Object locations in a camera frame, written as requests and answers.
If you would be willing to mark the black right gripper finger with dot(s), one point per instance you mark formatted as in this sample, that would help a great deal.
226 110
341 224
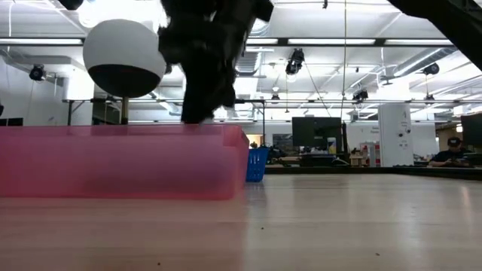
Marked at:
225 90
196 101

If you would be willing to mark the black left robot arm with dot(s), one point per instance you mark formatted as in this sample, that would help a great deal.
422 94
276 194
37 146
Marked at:
71 3

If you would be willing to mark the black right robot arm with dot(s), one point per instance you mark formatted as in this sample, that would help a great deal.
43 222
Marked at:
452 22

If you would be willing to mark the pink translucent plastic bin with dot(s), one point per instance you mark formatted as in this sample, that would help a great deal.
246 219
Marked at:
113 162

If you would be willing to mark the blue plastic basket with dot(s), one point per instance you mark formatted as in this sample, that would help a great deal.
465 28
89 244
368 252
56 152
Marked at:
257 165

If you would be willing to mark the white globe table lamp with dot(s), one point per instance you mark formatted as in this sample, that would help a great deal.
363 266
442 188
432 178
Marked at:
124 56

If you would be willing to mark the black computer monitor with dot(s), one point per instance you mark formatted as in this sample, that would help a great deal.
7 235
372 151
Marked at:
316 131
472 130

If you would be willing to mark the ceiling light strip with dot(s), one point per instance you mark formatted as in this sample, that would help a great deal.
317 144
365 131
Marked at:
331 41
37 41

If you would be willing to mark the white pillar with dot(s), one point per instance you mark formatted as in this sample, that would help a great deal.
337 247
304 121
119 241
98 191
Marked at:
395 135

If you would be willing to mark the person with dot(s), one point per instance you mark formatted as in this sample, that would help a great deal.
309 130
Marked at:
450 156

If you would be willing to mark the black ceiling camera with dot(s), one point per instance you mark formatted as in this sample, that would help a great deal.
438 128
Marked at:
360 95
294 62
431 69
37 72

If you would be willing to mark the black overhead rail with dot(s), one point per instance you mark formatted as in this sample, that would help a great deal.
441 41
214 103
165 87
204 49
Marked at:
376 101

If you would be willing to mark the black aluminium table frame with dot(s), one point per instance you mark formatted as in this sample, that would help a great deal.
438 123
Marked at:
376 172

